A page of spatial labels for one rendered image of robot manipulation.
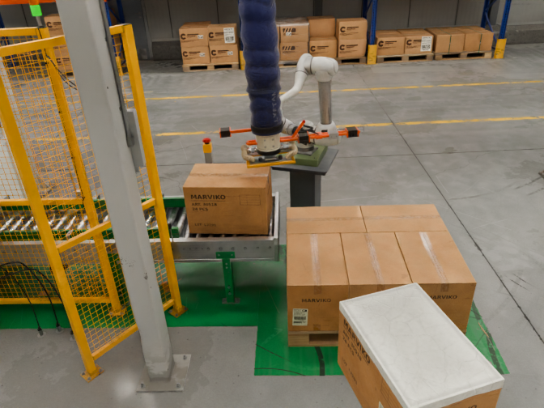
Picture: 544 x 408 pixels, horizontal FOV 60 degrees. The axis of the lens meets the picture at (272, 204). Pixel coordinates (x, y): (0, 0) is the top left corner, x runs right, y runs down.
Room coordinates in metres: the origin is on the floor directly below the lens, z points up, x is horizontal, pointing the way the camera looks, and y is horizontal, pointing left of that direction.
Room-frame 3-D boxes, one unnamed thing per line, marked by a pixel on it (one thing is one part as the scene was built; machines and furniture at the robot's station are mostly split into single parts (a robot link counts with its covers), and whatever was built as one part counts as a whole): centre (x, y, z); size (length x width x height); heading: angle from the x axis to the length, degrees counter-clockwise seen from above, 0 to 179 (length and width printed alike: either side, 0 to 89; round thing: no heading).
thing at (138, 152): (2.29, 0.76, 1.62); 0.20 x 0.05 x 0.30; 87
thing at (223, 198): (3.18, 0.32, 0.75); 0.60 x 0.40 x 0.40; 84
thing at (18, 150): (2.49, 1.01, 1.05); 0.87 x 0.10 x 2.10; 139
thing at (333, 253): (2.83, -0.69, 0.34); 1.20 x 1.00 x 0.40; 87
